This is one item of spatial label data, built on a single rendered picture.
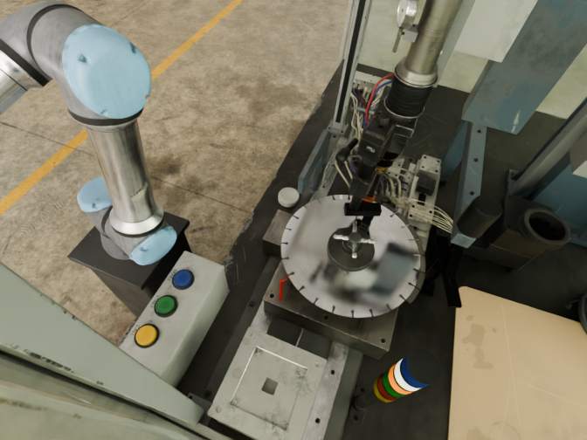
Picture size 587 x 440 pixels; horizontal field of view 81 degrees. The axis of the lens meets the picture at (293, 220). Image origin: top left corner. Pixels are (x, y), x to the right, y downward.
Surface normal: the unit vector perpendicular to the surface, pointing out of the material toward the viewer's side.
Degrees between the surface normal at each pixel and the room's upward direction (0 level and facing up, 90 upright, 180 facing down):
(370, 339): 0
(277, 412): 0
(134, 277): 0
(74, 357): 90
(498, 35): 90
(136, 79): 83
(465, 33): 90
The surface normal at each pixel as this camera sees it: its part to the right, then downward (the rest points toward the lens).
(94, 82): 0.78, 0.46
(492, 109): -0.37, 0.75
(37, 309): 0.93, 0.33
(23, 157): 0.06, -0.57
